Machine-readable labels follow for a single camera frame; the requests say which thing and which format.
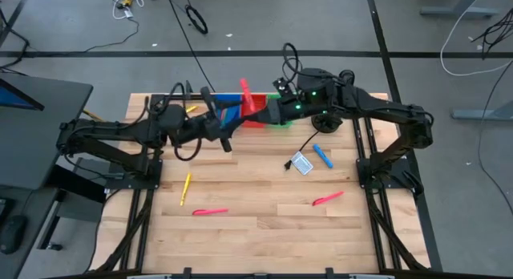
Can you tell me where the grey table foot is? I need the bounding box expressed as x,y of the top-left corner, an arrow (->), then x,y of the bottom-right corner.
450,100 -> 513,122
419,0 -> 500,19

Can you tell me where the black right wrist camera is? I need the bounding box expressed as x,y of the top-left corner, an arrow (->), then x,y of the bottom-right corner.
273,77 -> 296,98

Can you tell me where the black cable bundle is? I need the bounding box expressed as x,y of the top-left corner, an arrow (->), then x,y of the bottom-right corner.
471,8 -> 513,60

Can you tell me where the computer monitor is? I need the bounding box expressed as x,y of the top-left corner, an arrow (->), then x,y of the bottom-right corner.
0,77 -> 46,112

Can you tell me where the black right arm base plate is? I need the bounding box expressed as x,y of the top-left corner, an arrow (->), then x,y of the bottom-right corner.
355,157 -> 422,191

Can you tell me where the white cable bundle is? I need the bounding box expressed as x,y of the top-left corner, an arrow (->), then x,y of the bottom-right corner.
107,0 -> 158,21

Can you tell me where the blue plastic basket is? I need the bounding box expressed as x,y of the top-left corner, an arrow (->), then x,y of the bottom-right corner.
214,93 -> 244,130

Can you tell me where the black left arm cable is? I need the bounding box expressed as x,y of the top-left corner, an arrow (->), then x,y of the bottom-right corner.
146,81 -> 202,163

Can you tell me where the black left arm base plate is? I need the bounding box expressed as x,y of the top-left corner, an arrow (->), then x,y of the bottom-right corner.
104,157 -> 164,191

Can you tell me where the black aluminium rig frame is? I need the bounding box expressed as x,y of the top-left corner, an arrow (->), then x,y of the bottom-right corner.
90,80 -> 432,279

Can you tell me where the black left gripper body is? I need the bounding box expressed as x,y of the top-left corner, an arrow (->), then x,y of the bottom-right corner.
181,111 -> 226,147

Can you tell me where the pink clip marker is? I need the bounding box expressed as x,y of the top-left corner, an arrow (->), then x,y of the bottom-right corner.
192,208 -> 230,216
312,191 -> 345,208

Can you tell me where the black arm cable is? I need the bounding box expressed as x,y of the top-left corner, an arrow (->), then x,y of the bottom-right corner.
281,42 -> 305,83
146,81 -> 202,163

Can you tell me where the black lamp power cord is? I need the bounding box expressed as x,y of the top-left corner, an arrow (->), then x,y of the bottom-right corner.
284,130 -> 321,171

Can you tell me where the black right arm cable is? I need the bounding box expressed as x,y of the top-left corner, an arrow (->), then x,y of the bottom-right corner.
281,42 -> 305,83

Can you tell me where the black coiled cable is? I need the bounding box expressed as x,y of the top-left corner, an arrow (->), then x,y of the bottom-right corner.
184,4 -> 209,35

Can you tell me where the white floor cable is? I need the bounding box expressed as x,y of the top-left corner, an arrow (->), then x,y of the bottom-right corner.
439,0 -> 513,77

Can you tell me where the dark grey desk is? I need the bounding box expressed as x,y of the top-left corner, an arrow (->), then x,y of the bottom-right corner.
0,185 -> 61,279

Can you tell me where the black desk leg frame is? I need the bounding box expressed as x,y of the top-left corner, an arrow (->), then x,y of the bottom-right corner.
38,156 -> 107,252

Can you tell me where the green plastic basket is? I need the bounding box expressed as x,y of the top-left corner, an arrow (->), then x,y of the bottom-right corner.
267,93 -> 297,130

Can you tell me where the white cord tag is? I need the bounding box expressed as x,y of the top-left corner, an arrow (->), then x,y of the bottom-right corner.
291,151 -> 314,176

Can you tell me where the black floor cable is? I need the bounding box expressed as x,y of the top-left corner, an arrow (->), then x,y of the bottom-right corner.
165,0 -> 217,94
0,6 -> 31,70
83,17 -> 140,54
476,60 -> 513,216

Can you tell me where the red marker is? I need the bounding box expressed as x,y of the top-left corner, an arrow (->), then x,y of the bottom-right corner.
239,78 -> 257,114

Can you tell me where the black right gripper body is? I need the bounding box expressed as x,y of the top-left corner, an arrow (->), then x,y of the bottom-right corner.
266,97 -> 306,126

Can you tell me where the black desk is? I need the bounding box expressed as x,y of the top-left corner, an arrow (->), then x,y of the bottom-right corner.
0,72 -> 95,191

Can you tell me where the red plastic basket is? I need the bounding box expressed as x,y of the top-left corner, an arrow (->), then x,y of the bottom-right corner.
242,93 -> 270,129

